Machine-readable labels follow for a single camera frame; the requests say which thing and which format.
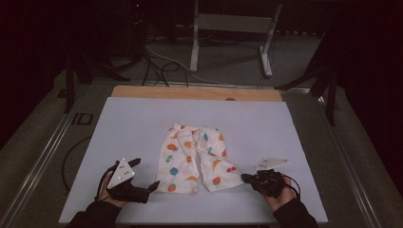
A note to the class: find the metal floor rail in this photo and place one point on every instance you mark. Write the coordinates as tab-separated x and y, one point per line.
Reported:
41	161
348	164

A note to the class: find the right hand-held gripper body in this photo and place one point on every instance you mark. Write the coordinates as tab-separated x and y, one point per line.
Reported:
267	183

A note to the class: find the black stand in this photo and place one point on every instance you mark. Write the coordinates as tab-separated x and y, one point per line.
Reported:
69	88
331	101

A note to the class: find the white metal stand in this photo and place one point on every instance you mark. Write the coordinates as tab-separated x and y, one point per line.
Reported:
234	23

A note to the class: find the wooden board edge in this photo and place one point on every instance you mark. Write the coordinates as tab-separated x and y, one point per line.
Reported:
190	93

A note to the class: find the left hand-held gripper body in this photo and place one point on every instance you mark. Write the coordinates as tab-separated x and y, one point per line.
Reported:
122	174

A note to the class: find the white fruit print pants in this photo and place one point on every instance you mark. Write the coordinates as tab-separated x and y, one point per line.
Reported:
177	158

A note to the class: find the white table mat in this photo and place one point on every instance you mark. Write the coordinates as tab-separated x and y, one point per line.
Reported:
126	126

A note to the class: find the person's right hand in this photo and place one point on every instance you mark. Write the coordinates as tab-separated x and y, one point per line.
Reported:
282	200

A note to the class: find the person's left hand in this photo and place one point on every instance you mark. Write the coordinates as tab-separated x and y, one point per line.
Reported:
104	197

